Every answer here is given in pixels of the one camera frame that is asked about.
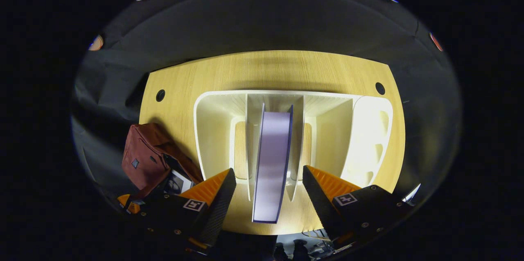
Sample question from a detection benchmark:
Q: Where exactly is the white bookshelf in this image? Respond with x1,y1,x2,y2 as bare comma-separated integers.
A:
193,90,394,203

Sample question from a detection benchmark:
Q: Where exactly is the dark red schoolbag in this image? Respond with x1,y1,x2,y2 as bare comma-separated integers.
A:
122,123,204,200

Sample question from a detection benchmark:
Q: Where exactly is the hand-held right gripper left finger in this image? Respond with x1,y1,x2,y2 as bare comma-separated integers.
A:
134,168,237,254

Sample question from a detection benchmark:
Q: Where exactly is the white portrait cover book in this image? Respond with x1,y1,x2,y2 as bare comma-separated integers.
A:
164,170,194,195

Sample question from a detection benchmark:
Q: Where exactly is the dark blue cover book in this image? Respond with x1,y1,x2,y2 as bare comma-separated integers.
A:
252,104,294,224

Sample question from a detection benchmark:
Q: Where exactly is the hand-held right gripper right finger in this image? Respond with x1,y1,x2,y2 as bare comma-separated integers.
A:
302,165,415,250

